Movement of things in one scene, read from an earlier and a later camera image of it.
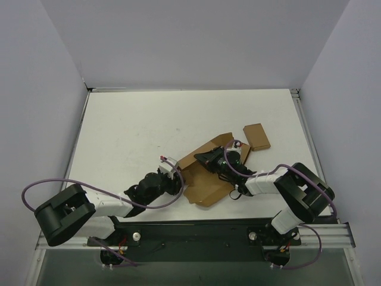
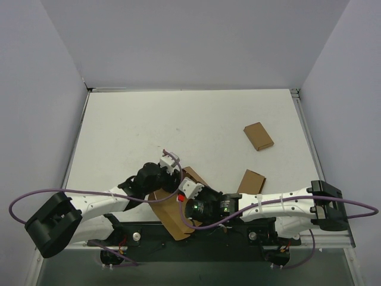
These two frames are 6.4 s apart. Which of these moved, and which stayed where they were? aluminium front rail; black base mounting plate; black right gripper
Moved: black right gripper
Stayed: black base mounting plate; aluminium front rail
